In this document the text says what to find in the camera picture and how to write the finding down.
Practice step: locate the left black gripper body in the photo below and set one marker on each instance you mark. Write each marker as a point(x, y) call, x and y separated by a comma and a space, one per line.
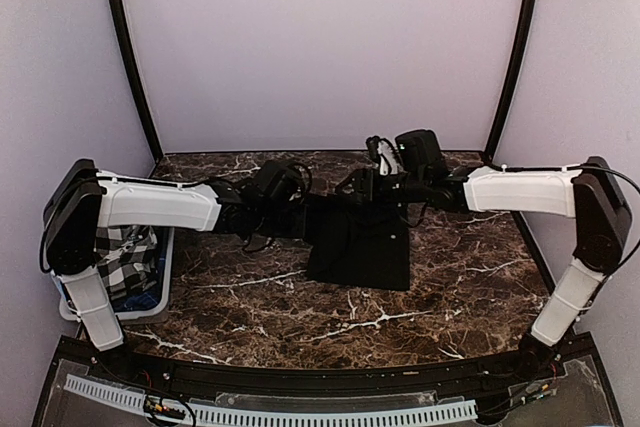
point(278, 226)

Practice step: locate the black white plaid shirt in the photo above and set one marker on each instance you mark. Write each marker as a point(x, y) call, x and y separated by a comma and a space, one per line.
point(126, 260)

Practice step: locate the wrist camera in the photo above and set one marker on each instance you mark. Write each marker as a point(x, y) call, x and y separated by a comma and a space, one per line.
point(382, 152)
point(303, 177)

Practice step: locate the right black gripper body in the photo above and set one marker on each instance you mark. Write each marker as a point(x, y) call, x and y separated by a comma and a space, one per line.
point(390, 194)

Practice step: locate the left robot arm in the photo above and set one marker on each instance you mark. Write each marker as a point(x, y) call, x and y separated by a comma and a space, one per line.
point(270, 204)

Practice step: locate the black front rail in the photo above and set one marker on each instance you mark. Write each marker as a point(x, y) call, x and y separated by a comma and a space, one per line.
point(578, 371)

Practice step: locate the black long sleeve shirt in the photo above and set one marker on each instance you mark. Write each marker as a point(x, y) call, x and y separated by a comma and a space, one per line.
point(358, 245)

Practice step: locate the right black frame post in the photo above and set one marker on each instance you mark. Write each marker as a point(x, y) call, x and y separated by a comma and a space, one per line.
point(512, 74)

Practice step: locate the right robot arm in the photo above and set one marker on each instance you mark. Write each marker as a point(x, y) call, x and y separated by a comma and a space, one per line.
point(412, 169)

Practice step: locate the white slotted cable duct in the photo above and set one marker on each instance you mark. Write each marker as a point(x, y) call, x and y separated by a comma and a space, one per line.
point(233, 409)

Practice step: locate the grey plastic laundry basket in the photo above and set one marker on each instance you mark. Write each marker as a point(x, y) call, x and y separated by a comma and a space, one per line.
point(147, 316)

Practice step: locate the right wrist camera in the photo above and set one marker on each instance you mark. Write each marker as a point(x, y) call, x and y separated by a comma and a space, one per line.
point(382, 152)

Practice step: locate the dark blue shirt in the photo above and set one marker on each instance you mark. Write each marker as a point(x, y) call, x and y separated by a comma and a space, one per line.
point(152, 296)

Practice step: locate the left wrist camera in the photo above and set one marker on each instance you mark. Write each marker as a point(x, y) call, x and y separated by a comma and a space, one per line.
point(303, 177)

